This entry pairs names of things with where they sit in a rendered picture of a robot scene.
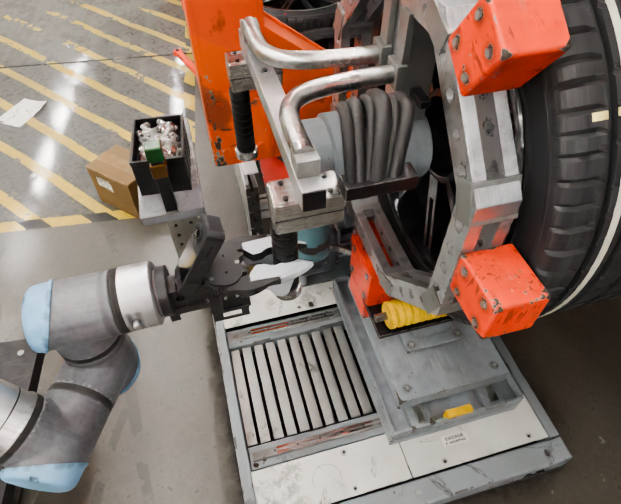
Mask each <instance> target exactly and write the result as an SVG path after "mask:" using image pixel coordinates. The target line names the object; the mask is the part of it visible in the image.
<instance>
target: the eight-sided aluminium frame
mask: <svg viewBox="0 0 621 504"><path fill-rule="evenodd" d="M398 1H399V2H400V3H401V4H402V5H403V6H407V7H408V8H409V9H410V10H411V11H412V12H413V14H414V18H415V19H416V20H417V21H418V22H419V23H420V24H421V25H422V26H423V27H424V28H425V29H426V30H427V31H428V33H429V35H430V37H431V40H432V42H433V45H434V51H435V57H436V64H437V70H438V76H439V83H440V89H441V95H442V102H443V108H444V114H445V120H446V127H447V133H448V139H449V146H450V152H451V158H452V165H453V171H454V177H455V183H456V203H455V207H454V210H453V213H452V216H451V219H450V222H449V225H448V228H447V231H446V235H445V238H444V241H443V244H442V247H441V250H440V253H439V256H438V259H437V263H436V266H435V269H434V272H433V273H429V272H425V271H421V270H416V269H415V268H414V267H413V266H412V265H411V263H410V261H409V259H408V257H407V255H406V253H405V251H404V249H403V248H402V246H401V244H400V242H399V240H398V238H397V236H396V234H395V232H394V231H393V229H392V227H391V225H390V223H389V221H388V219H387V217H386V215H385V214H384V212H383V210H382V207H381V204H380V201H379V198H378V196H373V197H368V198H362V199H357V200H352V201H346V206H347V209H348V212H349V216H350V219H351V222H352V225H354V224H355V227H356V229H357V232H358V235H359V237H360V239H361V241H362V243H363V246H364V248H365V250H366V252H367V254H368V256H369V259H370V261H371V263H372V265H373V267H374V269H375V272H376V274H377V276H378V278H379V284H380V285H381V287H382V288H383V289H384V291H385V293H386V294H387V295H388V296H389V297H394V298H397V299H399V300H401V301H404V302H406V303H408V304H410V305H413V306H415V307H417V308H420V309H422V310H424V311H426V312H427V314H434V315H436V316H439V315H443V314H447V313H451V312H455V311H459V310H463V309H462V307H461V306H460V304H459V302H458V300H457V299H456V297H455V295H454V293H453V292H452V290H451V288H450V283H451V281H452V278H453V275H454V273H455V270H456V267H457V265H458V262H459V259H460V257H461V255H462V254H465V253H470V252H474V251H479V250H483V249H488V248H492V247H497V246H501V245H502V243H503V241H504V239H505V237H506V235H507V232H508V230H509V228H510V226H511V224H512V222H513V220H514V219H515V218H518V212H519V207H520V205H521V202H522V199H523V198H522V191H521V185H522V176H523V175H522V174H521V173H519V170H518V163H517V156H516V149H515V142H514V136H513V129H512V122H511V115H510V108H509V101H508V94H507V90H503V91H497V92H491V93H485V94H478V95H472V96H466V97H464V96H462V95H461V93H460V90H459V86H458V82H457V78H456V74H455V70H454V65H453V61H452V57H451V53H450V49H449V45H448V39H449V37H450V36H451V34H452V33H453V32H454V31H455V29H456V28H457V27H458V25H459V24H460V23H461V22H462V20H463V19H464V18H465V17H466V15H467V14H468V13H469V12H470V10H471V9H472V8H473V7H474V5H475V4H476V3H477V2H478V0H398ZM383 7H384V0H341V2H339V3H338V4H337V9H336V12H335V19H334V24H333V27H334V30H335V38H334V49H336V48H347V47H350V38H355V41H354V47H357V46H366V45H370V43H371V33H372V28H373V25H374V22H375V21H376V20H377V18H378V17H379V16H380V14H381V13H382V12H383ZM368 220H373V222H374V224H375V227H376V229H377V232H378V234H379V236H380V239H381V241H382V243H383V245H384V247H385V249H386V251H387V253H388V255H389V257H390V259H391V261H392V263H393V265H394V266H391V267H390V265H389V263H388V261H387V258H386V256H385V254H384V252H383V250H382V248H381V246H380V244H379V242H378V240H377V238H376V236H375V234H374V232H373V230H372V228H371V226H370V224H369V222H368Z"/></svg>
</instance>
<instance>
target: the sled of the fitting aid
mask: <svg viewBox="0 0 621 504"><path fill-rule="evenodd" d="M349 277H351V274H348V275H344V276H339V277H335V278H333V291H332V292H333V295H334V298H335V300H336V303H337V306H338V308H339V311H340V314H341V316H342V319H343V322H344V324H345V327H346V330H347V333H348V335H349V338H350V341H351V343H352V346H353V349H354V351H355V354H356V357H357V359H358V362H359V365H360V367H361V370H362V373H363V375H364V378H365V381H366V383H367V386H368V389H369V391H370V394H371V397H372V399H373V402H374V405H375V408H376V410H377V413H378V416H379V418H380V421H381V424H382V426H383V429H384V432H385V434H386V437H387V440H388V442H389V445H393V444H396V443H400V442H403V441H407V440H410V439H414V438H417V437H420V436H424V435H427V434H431V433H434V432H438V431H441V430H445V429H448V428H452V427H455V426H458V425H462V424H465V423H469V422H472V421H476V420H479V419H483V418H486V417H489V416H493V415H496V414H500V413H503V412H507V411H510V410H514V409H515V408H516V407H517V406H518V404H519V403H520V402H521V401H522V400H523V398H524V397H523V395H522V393H521V392H520V390H519V388H518V386H517V385H516V383H515V381H514V380H513V378H512V376H511V375H510V373H509V375H508V376H507V377H506V379H505V380H503V381H500V382H496V383H493V384H489V385H485V386H482V387H478V388H475V389H471V390H467V391H464V392H460V393H457V394H453V395H449V396H446V397H442V398H438V399H435V400H431V401H428V402H424V403H420V404H417V405H413V406H410V407H406V408H402V409H398V408H397V406H396V404H395V401H394V399H393V396H392V394H391V391H390V389H389V386H388V384H387V381H386V379H385V376H384V374H383V371H382V369H381V366H380V364H379V361H378V359H377V356H376V354H375V351H374V349H373V347H372V344H371V342H370V339H369V337H368V334H367V332H366V329H365V327H364V324H363V322H362V319H361V317H360V314H359V312H358V309H357V307H356V304H355V302H354V299H353V297H352V294H351V292H350V290H349V287H348V281H349Z"/></svg>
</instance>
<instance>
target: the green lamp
mask: <svg viewBox="0 0 621 504"><path fill-rule="evenodd" d="M143 145H144V153H145V156H146V159H147V162H148V163H155V162H161V161H164V160H165V158H164V150H163V147H162V144H161V141H160V139H155V140H149V141H144V142H143Z"/></svg>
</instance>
